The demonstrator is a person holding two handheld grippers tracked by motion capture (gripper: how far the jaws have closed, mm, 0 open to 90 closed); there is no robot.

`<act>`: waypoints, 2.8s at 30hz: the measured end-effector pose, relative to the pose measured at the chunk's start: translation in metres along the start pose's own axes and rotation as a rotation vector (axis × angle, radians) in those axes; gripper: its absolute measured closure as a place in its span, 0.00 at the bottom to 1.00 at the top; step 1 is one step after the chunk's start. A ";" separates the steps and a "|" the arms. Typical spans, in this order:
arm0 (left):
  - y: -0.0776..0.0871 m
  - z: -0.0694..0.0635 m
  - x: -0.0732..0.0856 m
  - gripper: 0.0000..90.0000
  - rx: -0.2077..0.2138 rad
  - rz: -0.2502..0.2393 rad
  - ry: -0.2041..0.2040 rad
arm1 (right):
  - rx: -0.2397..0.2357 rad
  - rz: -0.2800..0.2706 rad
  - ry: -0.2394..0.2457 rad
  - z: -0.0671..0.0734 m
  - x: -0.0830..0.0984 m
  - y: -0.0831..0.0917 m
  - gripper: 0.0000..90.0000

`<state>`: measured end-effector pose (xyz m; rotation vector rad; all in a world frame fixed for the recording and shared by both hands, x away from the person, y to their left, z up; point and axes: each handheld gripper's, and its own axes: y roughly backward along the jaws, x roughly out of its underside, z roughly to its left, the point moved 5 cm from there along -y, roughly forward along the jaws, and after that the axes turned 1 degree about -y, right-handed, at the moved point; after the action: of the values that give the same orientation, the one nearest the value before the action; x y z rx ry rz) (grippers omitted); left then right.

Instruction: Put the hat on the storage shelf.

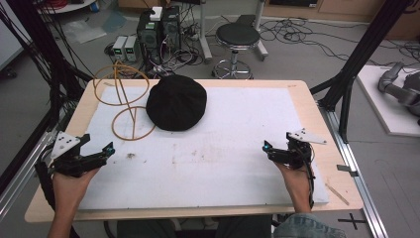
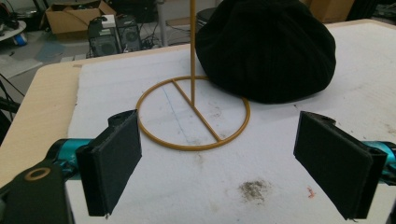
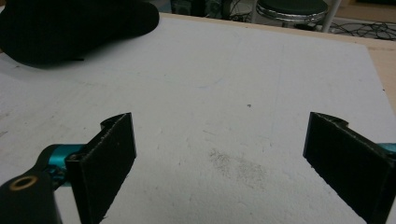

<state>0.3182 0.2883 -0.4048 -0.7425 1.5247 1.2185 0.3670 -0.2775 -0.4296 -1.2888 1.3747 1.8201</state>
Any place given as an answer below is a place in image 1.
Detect black computer tower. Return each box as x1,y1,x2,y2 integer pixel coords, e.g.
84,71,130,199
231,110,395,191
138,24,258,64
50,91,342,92
160,5,182,52
136,11,163,65

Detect black round stool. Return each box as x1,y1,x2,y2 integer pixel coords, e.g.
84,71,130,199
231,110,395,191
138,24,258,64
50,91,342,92
212,22,269,80

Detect person's legs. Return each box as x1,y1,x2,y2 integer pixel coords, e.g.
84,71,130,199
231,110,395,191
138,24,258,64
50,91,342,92
116,215,272,238

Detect white round table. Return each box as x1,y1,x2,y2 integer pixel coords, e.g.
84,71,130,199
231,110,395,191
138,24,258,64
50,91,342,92
35,0,97,15

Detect thin wooden stick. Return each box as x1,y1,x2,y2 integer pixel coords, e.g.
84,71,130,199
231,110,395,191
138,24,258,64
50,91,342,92
324,182,351,206

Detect clear plastic sheet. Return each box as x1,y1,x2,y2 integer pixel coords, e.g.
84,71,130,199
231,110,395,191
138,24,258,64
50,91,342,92
61,19,108,45

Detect white foam mat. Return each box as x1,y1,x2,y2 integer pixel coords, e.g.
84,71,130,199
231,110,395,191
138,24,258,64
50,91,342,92
78,85,330,211

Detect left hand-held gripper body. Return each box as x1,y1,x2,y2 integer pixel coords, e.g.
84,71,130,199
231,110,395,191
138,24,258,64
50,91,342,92
48,131,101,179

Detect golden wire hat stand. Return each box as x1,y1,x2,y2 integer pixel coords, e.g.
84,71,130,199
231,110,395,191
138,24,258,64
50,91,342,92
92,60,158,142

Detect grey power supply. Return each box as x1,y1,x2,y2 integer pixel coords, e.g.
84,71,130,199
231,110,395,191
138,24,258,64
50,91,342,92
111,35,129,62
124,35,140,63

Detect black frame strut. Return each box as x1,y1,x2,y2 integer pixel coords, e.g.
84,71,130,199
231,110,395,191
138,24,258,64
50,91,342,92
309,0,414,144
5,0,94,100

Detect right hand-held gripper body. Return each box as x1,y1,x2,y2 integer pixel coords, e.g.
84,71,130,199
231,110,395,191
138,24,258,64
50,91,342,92
280,128,328,170

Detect person's right hand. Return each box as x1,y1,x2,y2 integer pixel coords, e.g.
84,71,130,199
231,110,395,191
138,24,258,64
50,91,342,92
273,161,313,214

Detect white metal stand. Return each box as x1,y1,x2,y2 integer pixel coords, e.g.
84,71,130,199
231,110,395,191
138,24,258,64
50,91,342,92
197,0,269,64

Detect tangle of black floor cables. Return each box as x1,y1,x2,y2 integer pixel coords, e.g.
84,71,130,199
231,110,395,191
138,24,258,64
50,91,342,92
259,17,420,68

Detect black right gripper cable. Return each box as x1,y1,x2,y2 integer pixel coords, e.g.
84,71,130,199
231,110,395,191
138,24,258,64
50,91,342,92
306,165,315,210

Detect black hat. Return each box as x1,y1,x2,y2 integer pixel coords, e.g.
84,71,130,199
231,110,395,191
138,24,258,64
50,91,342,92
146,74,208,132

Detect aluminium rail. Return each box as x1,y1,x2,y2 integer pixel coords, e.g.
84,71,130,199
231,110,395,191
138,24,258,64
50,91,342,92
0,130,57,221
317,101,390,238

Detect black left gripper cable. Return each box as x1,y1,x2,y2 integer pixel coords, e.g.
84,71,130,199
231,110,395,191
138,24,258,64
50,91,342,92
34,160,56,212

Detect wooden cabinet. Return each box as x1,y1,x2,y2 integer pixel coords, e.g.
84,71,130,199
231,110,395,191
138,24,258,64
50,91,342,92
262,0,420,42

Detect person's left hand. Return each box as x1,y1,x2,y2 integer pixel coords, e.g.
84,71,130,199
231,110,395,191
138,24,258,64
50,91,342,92
52,167,100,213

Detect white box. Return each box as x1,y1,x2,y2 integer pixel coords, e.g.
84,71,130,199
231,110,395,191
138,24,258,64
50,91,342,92
150,6,163,22

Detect small metal bracket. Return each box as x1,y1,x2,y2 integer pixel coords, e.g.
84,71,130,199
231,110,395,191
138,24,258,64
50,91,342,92
336,164,360,178

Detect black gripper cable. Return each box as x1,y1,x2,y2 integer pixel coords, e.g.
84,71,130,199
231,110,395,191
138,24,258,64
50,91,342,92
34,160,56,212
306,165,315,210

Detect white board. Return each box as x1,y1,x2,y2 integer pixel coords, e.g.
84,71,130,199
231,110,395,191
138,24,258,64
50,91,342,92
356,63,420,139

